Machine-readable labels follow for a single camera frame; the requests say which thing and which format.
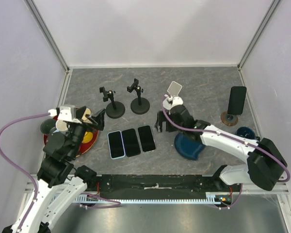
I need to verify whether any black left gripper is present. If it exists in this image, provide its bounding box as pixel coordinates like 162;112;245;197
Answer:
67;105;106;158

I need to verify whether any black round phone stand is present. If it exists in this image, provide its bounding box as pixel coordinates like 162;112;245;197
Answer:
99;87;125;119

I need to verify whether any light blue phone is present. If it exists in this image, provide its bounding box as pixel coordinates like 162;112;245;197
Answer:
108;131;126;159

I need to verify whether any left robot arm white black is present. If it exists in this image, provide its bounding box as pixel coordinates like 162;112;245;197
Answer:
0;105;106;233

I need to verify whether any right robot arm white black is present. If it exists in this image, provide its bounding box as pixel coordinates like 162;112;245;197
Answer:
156;104;291;191

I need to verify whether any white phone stand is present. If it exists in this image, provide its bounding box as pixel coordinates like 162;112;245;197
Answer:
163;81;182;109

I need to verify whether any wooden round phone stand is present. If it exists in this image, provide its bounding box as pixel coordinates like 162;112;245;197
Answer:
221;111;238;126

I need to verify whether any black phone on wooden stand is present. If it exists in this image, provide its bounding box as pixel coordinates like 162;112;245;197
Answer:
227;86;247;115

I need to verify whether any beige mug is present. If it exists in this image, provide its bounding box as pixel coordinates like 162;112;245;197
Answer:
81;108;92;122

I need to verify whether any yellow cup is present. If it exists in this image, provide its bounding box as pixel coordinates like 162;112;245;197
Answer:
82;132;93;144

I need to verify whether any red round tray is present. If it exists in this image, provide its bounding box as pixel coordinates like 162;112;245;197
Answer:
43;114;99;156

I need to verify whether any blue leaf-shaped plate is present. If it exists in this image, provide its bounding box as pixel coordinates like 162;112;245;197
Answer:
174;133;206;161

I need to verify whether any dark green mug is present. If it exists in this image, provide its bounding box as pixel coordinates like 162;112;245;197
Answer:
40;118;56;134

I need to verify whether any dark blue mug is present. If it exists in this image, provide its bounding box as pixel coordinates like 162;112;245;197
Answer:
235;126;260;141

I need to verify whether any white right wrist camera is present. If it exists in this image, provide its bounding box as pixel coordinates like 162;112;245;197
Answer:
166;96;183;112

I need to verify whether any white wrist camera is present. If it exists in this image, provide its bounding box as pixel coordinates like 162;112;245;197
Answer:
166;96;183;112
48;104;82;124

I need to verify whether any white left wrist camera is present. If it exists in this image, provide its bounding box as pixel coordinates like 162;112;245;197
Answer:
48;104;82;124

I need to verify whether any white mug blue handle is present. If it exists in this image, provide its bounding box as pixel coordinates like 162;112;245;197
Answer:
54;120;68;133

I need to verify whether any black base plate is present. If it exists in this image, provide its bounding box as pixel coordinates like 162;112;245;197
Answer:
86;174;240;200

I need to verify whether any light blue cable duct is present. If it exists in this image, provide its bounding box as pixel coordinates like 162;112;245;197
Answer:
72;193;232;204

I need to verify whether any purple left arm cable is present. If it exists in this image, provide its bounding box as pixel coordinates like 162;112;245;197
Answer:
0;113;122;231

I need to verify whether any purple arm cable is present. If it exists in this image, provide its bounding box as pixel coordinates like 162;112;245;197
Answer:
161;96;291;211
0;113;122;231

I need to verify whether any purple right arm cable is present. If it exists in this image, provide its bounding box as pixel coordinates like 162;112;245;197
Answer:
161;96;291;211

